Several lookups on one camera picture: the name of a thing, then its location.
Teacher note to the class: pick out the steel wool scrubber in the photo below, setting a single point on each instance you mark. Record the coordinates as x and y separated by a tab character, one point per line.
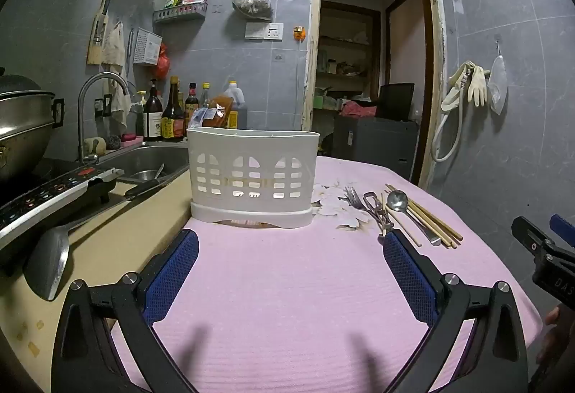
113	143

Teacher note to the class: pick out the dark bottle red label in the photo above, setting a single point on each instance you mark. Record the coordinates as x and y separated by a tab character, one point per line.
192	101

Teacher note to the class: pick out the metal fork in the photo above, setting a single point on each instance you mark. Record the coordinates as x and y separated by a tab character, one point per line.
355	200

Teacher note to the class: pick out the steel faucet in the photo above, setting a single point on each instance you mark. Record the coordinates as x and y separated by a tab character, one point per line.
81	119

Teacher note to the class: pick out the green box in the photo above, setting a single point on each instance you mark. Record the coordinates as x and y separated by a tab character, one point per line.
324	101

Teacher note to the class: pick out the person's right hand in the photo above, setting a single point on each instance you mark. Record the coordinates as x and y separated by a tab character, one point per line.
551	319

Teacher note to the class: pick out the plastic oil jug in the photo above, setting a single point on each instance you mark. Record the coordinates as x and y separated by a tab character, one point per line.
238	105

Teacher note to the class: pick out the metal bowl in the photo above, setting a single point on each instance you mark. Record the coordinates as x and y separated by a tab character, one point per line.
141	175

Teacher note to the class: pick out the red plastic bag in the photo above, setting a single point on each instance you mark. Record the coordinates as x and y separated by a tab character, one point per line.
162	62

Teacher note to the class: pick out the spoon in metal bowl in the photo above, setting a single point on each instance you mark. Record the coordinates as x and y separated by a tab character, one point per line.
158	171

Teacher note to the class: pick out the steel steamer pot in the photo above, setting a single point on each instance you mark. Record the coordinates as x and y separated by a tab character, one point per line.
22	123

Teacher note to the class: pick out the white wall socket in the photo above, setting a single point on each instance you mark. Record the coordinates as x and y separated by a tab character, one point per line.
274	32

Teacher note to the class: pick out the steel sink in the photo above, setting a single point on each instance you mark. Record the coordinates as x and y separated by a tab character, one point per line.
148	155

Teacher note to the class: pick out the bundle of wooden chopsticks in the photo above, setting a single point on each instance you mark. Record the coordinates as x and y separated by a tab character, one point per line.
433	220

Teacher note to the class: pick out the pump soap bottle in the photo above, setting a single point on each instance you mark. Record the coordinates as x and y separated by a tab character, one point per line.
140	114

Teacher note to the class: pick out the white perforated wall box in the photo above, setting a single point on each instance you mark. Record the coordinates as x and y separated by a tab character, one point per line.
147	44

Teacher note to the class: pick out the hanging metal utensil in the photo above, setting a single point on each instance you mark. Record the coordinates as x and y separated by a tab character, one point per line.
130	47

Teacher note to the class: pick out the blue white plastic bag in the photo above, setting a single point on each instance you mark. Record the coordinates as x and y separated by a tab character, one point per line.
200	119

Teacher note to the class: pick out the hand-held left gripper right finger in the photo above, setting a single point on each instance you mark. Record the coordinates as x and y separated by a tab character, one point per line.
409	280

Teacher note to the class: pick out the dark bottle white label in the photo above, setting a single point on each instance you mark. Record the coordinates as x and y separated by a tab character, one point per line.
152	119

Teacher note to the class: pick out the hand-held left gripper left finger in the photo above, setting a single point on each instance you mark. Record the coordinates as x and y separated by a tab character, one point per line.
173	276

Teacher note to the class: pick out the orange snack bag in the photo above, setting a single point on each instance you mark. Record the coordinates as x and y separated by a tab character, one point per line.
222	105

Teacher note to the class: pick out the clear bottle yellow cap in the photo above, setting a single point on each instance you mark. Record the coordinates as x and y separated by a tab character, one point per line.
205	96

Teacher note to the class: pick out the induction cooker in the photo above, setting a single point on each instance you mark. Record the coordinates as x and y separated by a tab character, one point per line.
54	195

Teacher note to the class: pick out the grey wall shelf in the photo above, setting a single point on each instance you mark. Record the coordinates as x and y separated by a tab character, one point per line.
179	13

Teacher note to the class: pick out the pink floral tablecloth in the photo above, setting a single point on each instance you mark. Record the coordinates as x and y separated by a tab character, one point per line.
287	285

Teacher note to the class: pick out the white wall switch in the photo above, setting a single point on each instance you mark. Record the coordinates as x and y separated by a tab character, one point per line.
254	31

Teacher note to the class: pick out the black monitor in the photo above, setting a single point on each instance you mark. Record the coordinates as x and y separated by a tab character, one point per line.
395	101

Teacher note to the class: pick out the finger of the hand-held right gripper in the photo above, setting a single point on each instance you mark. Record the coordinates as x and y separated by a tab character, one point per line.
564	229
528	235

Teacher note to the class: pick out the worn beige rag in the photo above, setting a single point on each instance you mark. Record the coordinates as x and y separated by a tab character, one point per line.
120	105

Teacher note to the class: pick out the hanging wooden cutting board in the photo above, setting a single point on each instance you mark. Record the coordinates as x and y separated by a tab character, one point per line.
96	51

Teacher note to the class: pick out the hanging beige dish cloth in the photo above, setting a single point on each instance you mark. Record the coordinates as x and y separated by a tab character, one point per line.
113	44

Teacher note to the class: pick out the orange wall hook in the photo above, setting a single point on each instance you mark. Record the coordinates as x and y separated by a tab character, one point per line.
299	34

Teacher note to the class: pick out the grey cabinet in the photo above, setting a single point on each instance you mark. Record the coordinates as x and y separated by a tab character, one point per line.
373	141

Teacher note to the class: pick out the black wall outlet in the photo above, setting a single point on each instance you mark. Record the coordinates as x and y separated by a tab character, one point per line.
103	105

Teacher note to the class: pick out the red cloth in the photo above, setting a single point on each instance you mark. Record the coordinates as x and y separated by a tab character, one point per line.
359	109

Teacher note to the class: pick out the dark bottle yellow label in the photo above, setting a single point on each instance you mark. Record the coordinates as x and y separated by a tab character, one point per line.
173	123

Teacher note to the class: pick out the hanging clear plastic bag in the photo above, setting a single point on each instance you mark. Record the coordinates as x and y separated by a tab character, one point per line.
497	87

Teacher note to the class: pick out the beige scrubbing pad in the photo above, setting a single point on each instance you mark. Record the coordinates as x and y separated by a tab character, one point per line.
95	146

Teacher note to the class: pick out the wooden door frame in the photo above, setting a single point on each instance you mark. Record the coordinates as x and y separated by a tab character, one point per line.
310	60

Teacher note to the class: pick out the wooden shelf unit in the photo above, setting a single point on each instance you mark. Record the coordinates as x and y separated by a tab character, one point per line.
346	44

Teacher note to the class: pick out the white plastic utensil holder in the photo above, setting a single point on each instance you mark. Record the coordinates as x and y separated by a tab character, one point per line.
251	150

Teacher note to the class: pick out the small wall hook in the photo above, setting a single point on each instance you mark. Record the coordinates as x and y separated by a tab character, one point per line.
497	47

